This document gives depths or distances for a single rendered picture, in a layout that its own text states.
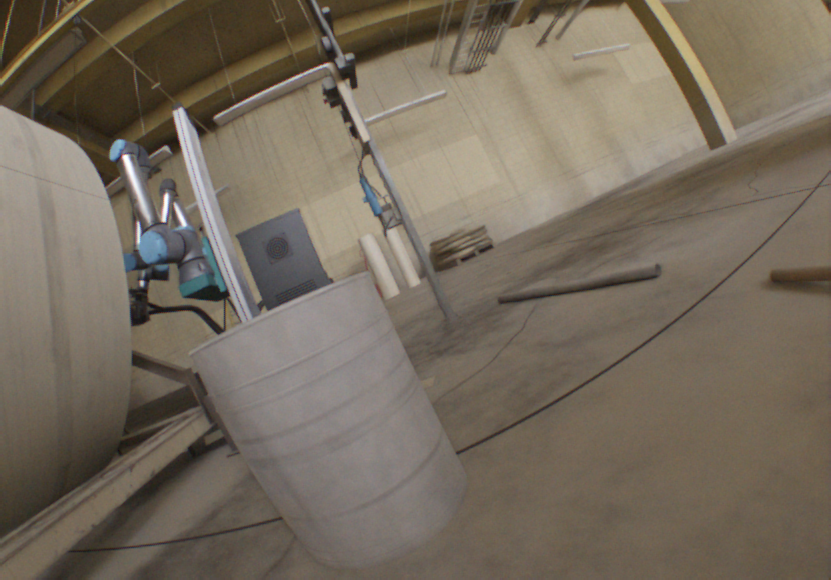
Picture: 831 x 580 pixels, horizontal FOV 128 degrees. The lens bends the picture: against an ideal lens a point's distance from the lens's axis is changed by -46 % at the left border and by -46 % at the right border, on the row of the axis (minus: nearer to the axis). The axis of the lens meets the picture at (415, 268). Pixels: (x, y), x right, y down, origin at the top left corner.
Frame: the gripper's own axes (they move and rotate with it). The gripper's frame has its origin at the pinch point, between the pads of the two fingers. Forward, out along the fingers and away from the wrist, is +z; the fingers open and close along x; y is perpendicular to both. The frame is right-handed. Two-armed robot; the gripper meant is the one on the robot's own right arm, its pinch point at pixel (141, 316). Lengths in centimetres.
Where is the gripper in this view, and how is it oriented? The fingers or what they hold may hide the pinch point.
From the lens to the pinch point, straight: 248.9
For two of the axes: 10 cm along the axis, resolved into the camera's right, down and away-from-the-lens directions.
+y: 9.3, 0.1, 3.6
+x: -3.5, 2.8, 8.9
